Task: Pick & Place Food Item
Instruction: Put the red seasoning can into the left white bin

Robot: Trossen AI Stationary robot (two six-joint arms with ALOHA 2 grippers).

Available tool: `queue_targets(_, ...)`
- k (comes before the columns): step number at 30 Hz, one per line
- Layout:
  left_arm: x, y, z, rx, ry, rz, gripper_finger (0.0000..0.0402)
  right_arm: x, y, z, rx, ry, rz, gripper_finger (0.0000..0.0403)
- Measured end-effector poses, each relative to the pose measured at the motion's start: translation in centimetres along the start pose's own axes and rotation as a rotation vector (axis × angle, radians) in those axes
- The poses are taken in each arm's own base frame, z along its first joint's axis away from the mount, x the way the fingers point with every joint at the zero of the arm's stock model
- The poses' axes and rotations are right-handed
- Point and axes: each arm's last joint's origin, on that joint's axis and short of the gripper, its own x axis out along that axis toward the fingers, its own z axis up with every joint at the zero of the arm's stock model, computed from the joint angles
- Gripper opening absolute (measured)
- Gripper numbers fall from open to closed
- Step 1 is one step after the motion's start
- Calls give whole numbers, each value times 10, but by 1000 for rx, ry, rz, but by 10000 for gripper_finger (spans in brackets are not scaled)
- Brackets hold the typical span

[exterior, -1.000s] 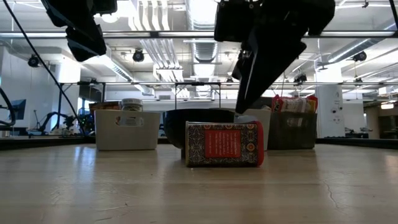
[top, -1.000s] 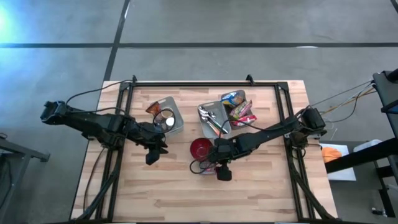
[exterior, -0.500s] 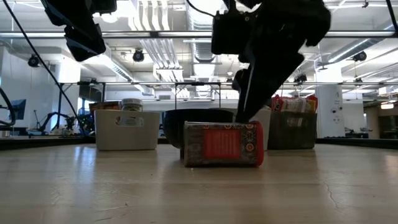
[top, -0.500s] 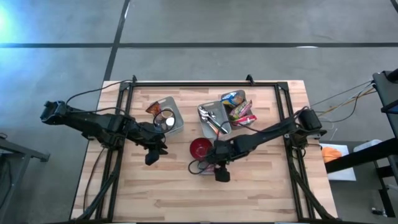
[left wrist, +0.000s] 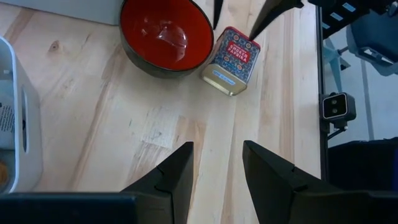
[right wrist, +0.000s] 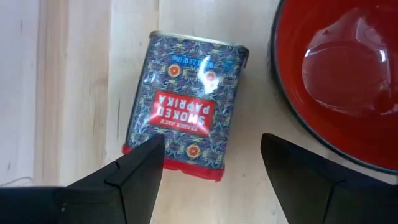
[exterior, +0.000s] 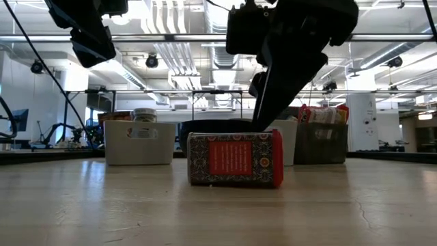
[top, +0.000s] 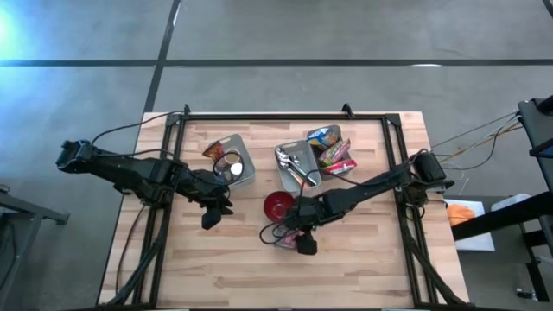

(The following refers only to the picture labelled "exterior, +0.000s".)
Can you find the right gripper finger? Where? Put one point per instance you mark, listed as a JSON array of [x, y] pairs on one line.
[[286, 89], [257, 83]]

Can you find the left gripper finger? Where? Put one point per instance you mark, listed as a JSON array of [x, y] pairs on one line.
[[90, 36], [95, 54]]

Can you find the red ramen noodle packet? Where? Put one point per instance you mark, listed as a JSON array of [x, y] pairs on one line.
[[302, 114]]

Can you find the orange snack packet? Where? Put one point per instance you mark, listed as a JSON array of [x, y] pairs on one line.
[[116, 117]]

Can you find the white-lidded spice jar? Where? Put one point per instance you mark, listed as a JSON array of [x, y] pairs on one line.
[[145, 115]]

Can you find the red patterned tin box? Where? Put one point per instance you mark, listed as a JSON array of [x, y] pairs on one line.
[[232, 160]]

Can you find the ceiling air vent grille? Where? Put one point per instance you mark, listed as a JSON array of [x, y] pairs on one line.
[[222, 61]]

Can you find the black ceiling spotlight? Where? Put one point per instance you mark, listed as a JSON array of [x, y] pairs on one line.
[[330, 86], [395, 61], [152, 61], [37, 67]]

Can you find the light grey plastic bin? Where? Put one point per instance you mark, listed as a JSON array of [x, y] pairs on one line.
[[290, 143]]

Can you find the dark grey plastic bin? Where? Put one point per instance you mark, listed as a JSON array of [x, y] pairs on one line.
[[321, 150]]

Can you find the white pillar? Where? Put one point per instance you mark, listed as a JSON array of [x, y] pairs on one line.
[[363, 119]]

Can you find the blue-lit monitor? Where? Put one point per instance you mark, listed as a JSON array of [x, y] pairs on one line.
[[20, 119]]

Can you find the white plastic bin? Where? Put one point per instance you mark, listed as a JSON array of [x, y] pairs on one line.
[[136, 150]]

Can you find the black background frame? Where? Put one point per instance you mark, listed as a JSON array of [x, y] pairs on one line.
[[218, 92], [102, 91]]

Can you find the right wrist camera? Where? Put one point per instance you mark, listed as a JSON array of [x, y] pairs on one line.
[[247, 30]]

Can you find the silver ventilation duct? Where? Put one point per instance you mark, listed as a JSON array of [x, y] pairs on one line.
[[375, 58]]

